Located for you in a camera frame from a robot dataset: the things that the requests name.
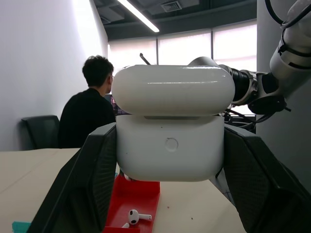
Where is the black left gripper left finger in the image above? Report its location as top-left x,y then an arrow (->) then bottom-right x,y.
26,122 -> 118,233

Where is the person in black shirt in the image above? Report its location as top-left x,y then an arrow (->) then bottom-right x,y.
57,55 -> 117,149

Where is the dark office chair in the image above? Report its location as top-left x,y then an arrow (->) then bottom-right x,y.
21,115 -> 61,150

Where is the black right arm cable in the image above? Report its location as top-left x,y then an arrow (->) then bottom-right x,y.
264,0 -> 311,29

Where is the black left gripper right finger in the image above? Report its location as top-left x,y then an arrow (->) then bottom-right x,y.
223,126 -> 311,233

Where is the red plastic tray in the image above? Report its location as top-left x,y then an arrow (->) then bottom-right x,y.
104,173 -> 161,233

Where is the white earbud case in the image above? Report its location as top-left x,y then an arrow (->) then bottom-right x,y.
111,64 -> 236,183

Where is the blue plastic tray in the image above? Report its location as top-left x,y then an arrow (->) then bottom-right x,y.
11,220 -> 32,233

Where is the long ceiling light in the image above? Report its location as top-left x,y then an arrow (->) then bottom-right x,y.
116,0 -> 160,33

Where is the computer monitor screen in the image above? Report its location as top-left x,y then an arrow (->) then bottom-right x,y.
106,94 -> 131,115

